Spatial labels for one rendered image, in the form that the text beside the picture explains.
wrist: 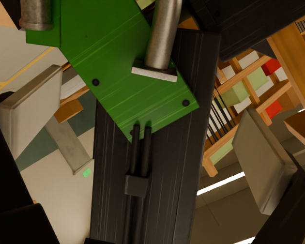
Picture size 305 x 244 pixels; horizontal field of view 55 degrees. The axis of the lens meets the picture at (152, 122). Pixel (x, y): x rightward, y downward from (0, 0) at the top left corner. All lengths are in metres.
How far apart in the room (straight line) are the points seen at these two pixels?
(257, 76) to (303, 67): 2.74
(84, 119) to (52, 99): 10.68
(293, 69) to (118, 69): 0.87
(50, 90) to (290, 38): 1.05
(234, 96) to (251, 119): 3.42
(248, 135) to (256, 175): 0.03
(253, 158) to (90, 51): 0.27
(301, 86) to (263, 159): 1.03
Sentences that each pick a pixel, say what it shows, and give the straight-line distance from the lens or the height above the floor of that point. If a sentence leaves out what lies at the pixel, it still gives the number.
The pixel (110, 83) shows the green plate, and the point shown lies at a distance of 0.40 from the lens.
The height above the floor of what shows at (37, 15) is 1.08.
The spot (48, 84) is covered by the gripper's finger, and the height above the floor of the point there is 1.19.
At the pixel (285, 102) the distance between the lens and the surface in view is 4.35.
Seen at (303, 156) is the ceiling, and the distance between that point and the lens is 7.89.
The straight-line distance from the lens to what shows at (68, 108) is 7.07.
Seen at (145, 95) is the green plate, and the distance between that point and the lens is 0.40.
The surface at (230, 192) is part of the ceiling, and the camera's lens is 8.16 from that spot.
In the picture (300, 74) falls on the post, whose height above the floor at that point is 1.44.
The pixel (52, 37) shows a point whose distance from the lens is 0.40.
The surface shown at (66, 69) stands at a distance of 0.54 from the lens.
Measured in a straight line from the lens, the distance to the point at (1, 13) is 0.78.
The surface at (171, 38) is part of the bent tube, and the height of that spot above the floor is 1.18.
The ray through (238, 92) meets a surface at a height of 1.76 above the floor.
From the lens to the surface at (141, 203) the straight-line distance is 0.45.
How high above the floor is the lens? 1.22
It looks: 5 degrees up
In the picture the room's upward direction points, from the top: 149 degrees clockwise
